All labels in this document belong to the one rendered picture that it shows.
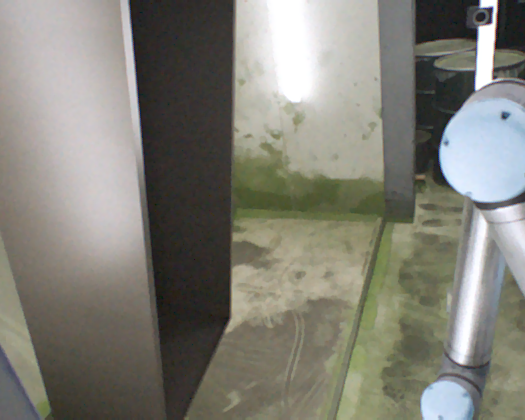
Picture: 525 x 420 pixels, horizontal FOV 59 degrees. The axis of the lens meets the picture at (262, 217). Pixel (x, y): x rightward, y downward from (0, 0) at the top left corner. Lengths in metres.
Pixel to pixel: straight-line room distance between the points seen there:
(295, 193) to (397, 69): 1.07
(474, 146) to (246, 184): 2.85
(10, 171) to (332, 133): 2.31
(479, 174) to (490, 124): 0.06
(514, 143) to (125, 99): 0.59
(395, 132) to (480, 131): 2.38
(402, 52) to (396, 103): 0.29
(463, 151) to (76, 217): 0.73
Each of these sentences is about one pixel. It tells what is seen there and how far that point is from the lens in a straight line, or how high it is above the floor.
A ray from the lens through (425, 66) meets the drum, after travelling 4.00.
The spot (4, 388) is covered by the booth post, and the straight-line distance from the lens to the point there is 0.29.
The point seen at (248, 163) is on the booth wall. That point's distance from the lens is 3.32.
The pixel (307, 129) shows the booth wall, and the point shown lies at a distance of 3.09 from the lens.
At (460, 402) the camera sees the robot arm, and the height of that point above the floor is 0.86.
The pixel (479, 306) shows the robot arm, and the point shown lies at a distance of 0.95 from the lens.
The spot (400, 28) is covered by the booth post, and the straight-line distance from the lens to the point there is 2.85.
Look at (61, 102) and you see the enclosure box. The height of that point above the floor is 1.46.
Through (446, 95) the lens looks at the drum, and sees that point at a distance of 3.49.
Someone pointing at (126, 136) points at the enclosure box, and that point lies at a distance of 0.86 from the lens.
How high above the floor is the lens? 1.60
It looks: 27 degrees down
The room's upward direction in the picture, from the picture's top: 10 degrees counter-clockwise
